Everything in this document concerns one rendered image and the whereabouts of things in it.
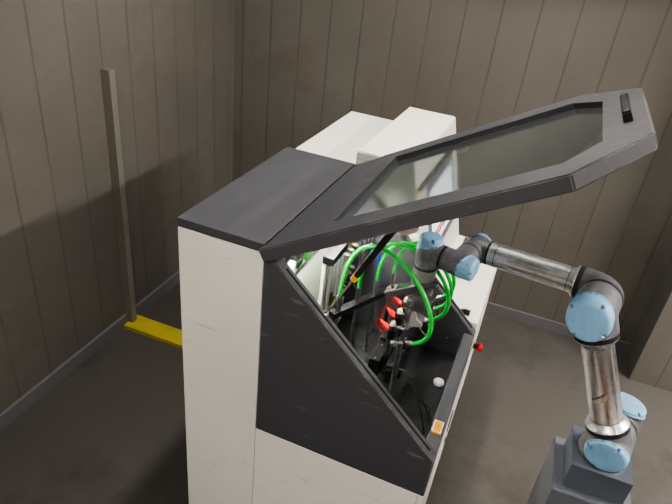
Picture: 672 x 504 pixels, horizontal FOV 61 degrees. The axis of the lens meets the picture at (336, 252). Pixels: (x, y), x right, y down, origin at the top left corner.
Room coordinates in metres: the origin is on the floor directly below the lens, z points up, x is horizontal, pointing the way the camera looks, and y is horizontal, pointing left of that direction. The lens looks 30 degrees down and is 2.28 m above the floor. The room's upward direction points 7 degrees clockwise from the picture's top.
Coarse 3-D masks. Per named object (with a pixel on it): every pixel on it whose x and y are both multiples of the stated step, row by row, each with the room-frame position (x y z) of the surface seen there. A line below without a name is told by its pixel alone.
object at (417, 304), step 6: (432, 282) 1.54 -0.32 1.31; (438, 282) 1.53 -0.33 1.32; (426, 288) 1.52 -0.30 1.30; (432, 288) 1.51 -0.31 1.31; (408, 294) 1.53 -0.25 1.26; (414, 294) 1.53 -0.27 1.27; (420, 294) 1.52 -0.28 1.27; (426, 294) 1.51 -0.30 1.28; (432, 294) 1.51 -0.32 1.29; (408, 300) 1.51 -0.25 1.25; (414, 300) 1.51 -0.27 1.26; (420, 300) 1.50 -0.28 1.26; (432, 300) 1.51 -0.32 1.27; (414, 306) 1.52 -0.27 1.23; (420, 306) 1.51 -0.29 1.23; (432, 306) 1.51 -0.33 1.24; (420, 312) 1.51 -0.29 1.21; (426, 312) 1.50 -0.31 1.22
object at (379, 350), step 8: (416, 328) 1.75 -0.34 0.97; (400, 336) 1.67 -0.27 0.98; (408, 336) 1.68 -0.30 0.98; (384, 344) 1.61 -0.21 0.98; (376, 352) 1.56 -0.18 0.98; (384, 352) 1.57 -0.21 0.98; (392, 352) 1.58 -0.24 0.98; (408, 352) 1.68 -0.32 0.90; (376, 360) 1.52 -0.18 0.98; (392, 360) 1.53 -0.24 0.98; (400, 360) 1.54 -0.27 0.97; (376, 368) 1.52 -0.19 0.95; (392, 368) 1.50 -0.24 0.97; (400, 368) 1.58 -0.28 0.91; (376, 376) 1.52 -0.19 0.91; (384, 376) 1.51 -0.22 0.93; (400, 376) 1.62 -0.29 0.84
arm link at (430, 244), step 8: (424, 232) 1.56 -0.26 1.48; (432, 232) 1.56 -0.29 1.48; (424, 240) 1.51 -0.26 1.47; (432, 240) 1.51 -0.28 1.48; (440, 240) 1.52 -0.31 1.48; (424, 248) 1.51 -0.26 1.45; (432, 248) 1.50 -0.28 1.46; (440, 248) 1.50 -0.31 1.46; (416, 256) 1.53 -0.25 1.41; (424, 256) 1.50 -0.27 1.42; (432, 256) 1.49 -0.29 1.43; (416, 264) 1.52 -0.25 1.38; (424, 264) 1.50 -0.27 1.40; (432, 264) 1.49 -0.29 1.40
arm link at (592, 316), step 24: (600, 288) 1.30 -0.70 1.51; (576, 312) 1.24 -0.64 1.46; (600, 312) 1.21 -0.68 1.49; (576, 336) 1.22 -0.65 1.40; (600, 336) 1.20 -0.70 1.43; (600, 360) 1.21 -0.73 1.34; (600, 384) 1.20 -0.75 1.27; (600, 408) 1.18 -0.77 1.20; (600, 432) 1.16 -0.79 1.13; (624, 432) 1.15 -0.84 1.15; (600, 456) 1.14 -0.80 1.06; (624, 456) 1.11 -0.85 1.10
